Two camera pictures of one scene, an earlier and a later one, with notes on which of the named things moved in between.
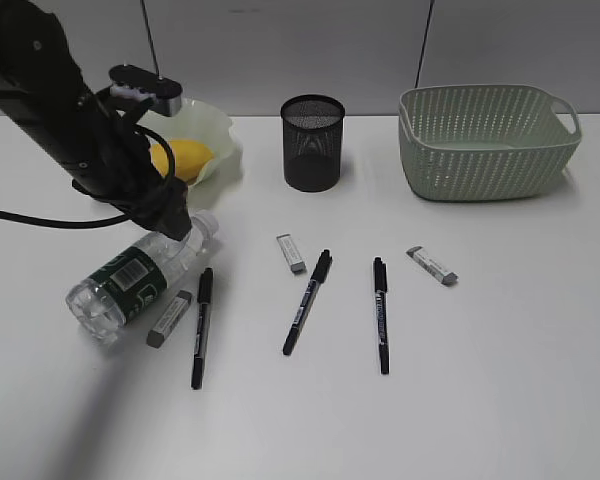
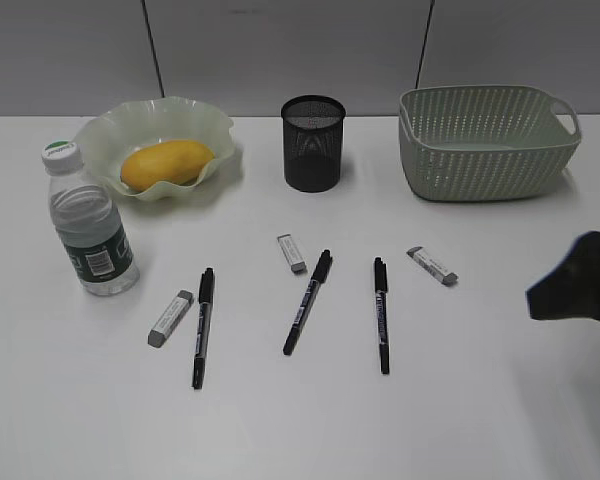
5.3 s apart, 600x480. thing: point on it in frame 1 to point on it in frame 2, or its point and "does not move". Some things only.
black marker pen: (205, 296) does not move
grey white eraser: (448, 279) does not move
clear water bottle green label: (98, 306) to (97, 240)
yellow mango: (190, 156) does not move
